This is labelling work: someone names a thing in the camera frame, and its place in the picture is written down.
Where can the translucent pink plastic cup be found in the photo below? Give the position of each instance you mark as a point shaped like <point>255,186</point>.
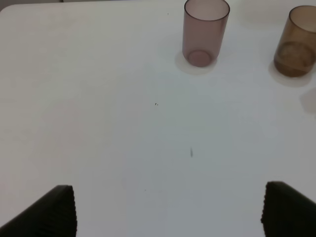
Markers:
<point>203,30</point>

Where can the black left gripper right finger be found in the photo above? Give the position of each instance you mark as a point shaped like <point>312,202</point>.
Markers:
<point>287,212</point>

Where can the translucent brown plastic cup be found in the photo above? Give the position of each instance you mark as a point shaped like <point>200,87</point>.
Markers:
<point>295,55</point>

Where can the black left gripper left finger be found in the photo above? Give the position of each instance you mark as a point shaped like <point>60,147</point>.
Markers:
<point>53,215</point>

